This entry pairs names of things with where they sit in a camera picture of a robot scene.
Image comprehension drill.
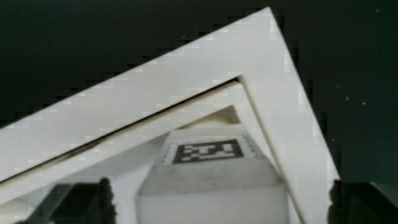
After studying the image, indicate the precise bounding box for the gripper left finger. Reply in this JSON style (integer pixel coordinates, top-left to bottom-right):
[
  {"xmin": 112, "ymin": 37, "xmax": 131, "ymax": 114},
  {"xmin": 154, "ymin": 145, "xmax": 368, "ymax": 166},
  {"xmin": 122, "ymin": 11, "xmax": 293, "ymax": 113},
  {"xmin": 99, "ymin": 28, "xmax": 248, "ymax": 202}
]
[{"xmin": 23, "ymin": 178, "xmax": 115, "ymax": 224}]

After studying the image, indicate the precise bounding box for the white square table top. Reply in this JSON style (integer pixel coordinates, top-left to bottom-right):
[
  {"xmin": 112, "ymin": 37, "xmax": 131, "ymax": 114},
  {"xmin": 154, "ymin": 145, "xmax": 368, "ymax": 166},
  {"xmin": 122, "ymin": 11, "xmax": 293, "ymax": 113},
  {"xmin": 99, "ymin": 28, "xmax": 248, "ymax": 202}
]
[{"xmin": 0, "ymin": 83, "xmax": 298, "ymax": 224}]

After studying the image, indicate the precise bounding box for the white L-shaped fence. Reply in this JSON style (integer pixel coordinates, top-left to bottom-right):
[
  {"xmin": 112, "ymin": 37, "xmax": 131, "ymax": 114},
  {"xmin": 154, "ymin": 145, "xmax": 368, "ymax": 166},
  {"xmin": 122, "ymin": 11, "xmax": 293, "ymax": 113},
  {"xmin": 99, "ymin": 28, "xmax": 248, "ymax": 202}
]
[{"xmin": 0, "ymin": 10, "xmax": 339, "ymax": 224}]

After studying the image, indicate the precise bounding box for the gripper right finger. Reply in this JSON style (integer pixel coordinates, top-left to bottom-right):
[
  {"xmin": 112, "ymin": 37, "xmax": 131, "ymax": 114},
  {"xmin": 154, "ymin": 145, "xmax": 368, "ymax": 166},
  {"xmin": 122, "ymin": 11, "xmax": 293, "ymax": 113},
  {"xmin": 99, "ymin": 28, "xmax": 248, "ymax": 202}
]
[{"xmin": 327, "ymin": 180, "xmax": 398, "ymax": 224}]

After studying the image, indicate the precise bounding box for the white table leg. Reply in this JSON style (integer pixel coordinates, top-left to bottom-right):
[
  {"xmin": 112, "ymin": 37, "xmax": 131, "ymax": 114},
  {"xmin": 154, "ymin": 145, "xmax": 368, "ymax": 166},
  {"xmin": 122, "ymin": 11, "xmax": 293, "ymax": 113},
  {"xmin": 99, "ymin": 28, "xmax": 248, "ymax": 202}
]
[{"xmin": 137, "ymin": 125, "xmax": 289, "ymax": 224}]

